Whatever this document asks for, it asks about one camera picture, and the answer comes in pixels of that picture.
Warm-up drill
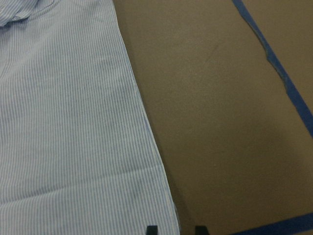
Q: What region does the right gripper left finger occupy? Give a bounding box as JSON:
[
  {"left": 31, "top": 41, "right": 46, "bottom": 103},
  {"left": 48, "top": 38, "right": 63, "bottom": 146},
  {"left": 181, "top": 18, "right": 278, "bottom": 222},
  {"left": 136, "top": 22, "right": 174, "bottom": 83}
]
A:
[{"left": 146, "top": 225, "right": 157, "bottom": 235}]

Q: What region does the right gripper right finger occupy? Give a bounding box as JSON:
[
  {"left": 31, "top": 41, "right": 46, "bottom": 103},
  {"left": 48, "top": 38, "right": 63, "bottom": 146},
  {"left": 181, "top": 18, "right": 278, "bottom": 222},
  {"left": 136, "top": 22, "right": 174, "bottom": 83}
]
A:
[{"left": 195, "top": 225, "right": 210, "bottom": 235}]

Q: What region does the blue striped button shirt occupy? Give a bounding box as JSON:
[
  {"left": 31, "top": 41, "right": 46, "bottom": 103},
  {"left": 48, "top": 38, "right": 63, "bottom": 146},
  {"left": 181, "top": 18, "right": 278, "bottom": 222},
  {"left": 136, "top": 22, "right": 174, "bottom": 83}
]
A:
[{"left": 0, "top": 0, "right": 180, "bottom": 235}]

